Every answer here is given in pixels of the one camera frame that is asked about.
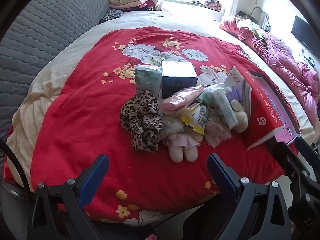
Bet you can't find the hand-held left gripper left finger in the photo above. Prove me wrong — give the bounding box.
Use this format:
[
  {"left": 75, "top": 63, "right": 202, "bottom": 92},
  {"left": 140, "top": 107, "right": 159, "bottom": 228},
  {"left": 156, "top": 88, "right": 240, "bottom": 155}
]
[{"left": 26, "top": 154, "right": 110, "bottom": 240}]

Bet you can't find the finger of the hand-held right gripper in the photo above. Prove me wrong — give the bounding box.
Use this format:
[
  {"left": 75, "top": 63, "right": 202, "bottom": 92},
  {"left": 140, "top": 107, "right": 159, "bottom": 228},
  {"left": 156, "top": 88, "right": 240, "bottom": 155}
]
[
  {"left": 294, "top": 137, "right": 320, "bottom": 170},
  {"left": 272, "top": 141, "right": 313, "bottom": 195}
]

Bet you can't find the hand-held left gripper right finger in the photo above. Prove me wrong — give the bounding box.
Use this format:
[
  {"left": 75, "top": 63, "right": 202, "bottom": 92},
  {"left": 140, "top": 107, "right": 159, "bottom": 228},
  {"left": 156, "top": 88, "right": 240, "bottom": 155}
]
[{"left": 206, "top": 153, "right": 292, "bottom": 240}]

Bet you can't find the red cardboard box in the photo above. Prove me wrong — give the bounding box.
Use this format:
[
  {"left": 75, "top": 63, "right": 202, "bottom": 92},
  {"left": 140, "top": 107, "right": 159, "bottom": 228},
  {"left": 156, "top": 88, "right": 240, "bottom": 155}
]
[{"left": 224, "top": 66, "right": 302, "bottom": 150}]

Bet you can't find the clear bag of pink beads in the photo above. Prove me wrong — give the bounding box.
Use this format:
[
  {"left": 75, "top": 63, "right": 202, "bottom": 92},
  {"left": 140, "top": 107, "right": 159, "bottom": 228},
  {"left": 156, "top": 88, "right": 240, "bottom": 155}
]
[{"left": 205, "top": 115, "right": 233, "bottom": 148}]

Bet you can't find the plush doll with pink dress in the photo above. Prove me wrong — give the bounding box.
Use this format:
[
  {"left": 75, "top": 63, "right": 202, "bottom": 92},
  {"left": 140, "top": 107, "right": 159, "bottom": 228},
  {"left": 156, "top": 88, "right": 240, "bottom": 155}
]
[{"left": 162, "top": 127, "right": 207, "bottom": 163}]

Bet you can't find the plush rabbit with purple dress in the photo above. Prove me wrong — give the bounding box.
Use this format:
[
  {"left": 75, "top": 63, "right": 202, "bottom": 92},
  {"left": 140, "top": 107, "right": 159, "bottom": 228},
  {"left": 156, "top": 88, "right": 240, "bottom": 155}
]
[{"left": 226, "top": 84, "right": 249, "bottom": 133}]

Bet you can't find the yellow white snack packet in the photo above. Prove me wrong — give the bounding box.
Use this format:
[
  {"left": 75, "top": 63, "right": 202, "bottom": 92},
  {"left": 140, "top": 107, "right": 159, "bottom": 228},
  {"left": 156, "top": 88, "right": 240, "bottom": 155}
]
[{"left": 181, "top": 104, "right": 210, "bottom": 135}]

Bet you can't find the white tube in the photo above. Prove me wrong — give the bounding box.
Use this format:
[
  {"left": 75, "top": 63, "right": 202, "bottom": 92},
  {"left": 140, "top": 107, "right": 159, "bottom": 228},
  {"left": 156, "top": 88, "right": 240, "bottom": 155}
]
[{"left": 212, "top": 86, "right": 239, "bottom": 130}]

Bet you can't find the white floral cloth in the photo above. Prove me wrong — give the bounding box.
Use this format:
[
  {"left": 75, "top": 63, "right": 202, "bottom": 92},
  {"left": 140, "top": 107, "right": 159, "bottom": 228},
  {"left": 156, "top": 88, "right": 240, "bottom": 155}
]
[{"left": 159, "top": 116, "right": 190, "bottom": 140}]

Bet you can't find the leopard print cloth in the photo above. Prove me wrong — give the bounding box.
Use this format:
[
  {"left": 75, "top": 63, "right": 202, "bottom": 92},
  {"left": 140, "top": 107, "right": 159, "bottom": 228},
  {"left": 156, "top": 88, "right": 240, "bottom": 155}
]
[{"left": 120, "top": 90, "right": 164, "bottom": 153}]

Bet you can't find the pink cloth packet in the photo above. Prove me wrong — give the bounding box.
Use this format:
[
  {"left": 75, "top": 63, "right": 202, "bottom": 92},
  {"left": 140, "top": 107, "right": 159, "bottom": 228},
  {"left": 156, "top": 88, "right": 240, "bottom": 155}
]
[{"left": 160, "top": 85, "right": 205, "bottom": 115}]

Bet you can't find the teal floral tissue pack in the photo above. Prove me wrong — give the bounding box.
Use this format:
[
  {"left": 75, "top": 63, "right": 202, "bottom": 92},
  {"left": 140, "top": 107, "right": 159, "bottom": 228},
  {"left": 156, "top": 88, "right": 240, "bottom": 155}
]
[{"left": 134, "top": 65, "right": 162, "bottom": 98}]

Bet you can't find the pink book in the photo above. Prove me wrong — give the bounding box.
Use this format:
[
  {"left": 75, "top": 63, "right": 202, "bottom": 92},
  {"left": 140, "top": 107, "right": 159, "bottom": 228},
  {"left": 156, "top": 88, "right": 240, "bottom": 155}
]
[{"left": 260, "top": 79, "right": 300, "bottom": 143}]

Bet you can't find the red floral blanket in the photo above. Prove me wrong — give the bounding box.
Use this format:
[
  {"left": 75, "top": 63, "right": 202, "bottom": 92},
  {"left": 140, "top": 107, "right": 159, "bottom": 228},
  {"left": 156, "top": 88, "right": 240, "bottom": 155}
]
[{"left": 4, "top": 26, "right": 298, "bottom": 228}]

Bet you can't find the white cabinet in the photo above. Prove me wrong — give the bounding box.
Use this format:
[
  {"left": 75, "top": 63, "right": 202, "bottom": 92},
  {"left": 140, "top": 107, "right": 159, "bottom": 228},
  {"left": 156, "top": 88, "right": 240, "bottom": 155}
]
[{"left": 295, "top": 52, "right": 320, "bottom": 67}]

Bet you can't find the pink quilt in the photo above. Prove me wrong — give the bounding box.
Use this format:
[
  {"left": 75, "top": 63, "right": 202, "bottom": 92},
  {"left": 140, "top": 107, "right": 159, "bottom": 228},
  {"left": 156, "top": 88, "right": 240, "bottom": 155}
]
[{"left": 220, "top": 16, "right": 320, "bottom": 128}]

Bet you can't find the dark blue box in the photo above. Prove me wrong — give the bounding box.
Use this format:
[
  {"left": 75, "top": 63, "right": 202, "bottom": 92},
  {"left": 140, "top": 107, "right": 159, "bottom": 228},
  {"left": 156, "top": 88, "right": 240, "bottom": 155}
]
[{"left": 161, "top": 61, "right": 198, "bottom": 100}]

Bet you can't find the black television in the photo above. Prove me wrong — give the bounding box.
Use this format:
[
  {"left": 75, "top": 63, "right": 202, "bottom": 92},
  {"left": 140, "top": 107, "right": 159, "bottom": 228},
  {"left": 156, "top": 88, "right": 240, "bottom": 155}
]
[{"left": 291, "top": 15, "right": 320, "bottom": 58}]

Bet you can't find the green cloth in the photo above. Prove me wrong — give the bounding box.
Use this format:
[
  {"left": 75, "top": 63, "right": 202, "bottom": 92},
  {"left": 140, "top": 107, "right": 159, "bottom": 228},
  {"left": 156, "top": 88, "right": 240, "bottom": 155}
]
[{"left": 250, "top": 22, "right": 265, "bottom": 40}]

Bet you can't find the silver framed mirror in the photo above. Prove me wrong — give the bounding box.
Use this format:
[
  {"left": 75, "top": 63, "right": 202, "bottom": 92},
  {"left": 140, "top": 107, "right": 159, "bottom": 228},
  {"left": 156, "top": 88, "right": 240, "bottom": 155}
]
[{"left": 252, "top": 6, "right": 270, "bottom": 30}]

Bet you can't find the black case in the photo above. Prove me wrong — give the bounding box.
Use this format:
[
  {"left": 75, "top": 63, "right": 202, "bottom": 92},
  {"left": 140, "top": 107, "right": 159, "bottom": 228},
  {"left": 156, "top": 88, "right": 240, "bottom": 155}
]
[{"left": 237, "top": 11, "right": 258, "bottom": 22}]

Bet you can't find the grey quilted headboard cover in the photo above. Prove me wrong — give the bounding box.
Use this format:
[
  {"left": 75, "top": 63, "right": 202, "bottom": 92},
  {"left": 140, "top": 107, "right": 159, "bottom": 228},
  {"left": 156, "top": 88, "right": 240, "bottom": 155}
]
[{"left": 0, "top": 0, "right": 110, "bottom": 140}]

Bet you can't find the dark patterned pillow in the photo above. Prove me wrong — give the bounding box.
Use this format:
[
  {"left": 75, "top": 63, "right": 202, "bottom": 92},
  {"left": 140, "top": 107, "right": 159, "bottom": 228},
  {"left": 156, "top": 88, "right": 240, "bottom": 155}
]
[{"left": 100, "top": 9, "right": 123, "bottom": 24}]

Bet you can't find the dark floral cloth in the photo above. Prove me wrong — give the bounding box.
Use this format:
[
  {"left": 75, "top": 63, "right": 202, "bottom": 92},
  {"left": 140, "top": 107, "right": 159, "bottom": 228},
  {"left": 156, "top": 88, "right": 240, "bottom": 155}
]
[{"left": 185, "top": 0, "right": 223, "bottom": 12}]

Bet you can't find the black cable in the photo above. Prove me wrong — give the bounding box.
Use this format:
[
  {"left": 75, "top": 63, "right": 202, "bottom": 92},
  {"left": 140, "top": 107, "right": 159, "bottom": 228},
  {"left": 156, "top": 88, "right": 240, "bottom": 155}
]
[{"left": 0, "top": 140, "right": 30, "bottom": 198}]

